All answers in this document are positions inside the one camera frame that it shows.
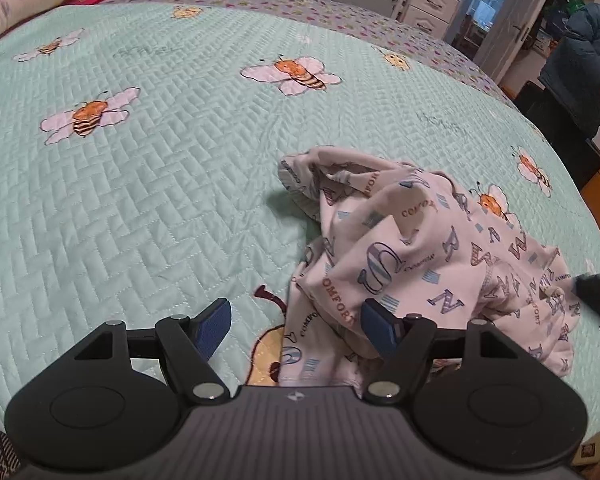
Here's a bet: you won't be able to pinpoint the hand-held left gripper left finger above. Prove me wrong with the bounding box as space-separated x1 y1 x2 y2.
62 298 232 405

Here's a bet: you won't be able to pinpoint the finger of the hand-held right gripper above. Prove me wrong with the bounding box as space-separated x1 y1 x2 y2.
572 272 600 333

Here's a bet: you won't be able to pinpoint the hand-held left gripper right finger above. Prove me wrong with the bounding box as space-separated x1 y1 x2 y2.
361 298 531 403

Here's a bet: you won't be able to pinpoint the white letter-print pants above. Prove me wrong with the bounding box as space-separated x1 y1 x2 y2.
278 146 581 388

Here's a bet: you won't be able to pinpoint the green bee-print quilt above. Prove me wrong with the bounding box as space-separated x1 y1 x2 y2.
0 2 600 431

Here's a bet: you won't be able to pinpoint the blue padded jacket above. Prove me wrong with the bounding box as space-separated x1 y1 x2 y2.
537 2 600 138

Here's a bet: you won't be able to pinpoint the white door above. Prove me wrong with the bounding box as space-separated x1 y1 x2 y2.
472 0 563 86

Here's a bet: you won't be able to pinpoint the green bag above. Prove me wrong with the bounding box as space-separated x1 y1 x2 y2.
550 0 588 26

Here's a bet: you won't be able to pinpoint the white drawer cabinet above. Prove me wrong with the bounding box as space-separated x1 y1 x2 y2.
402 0 463 41

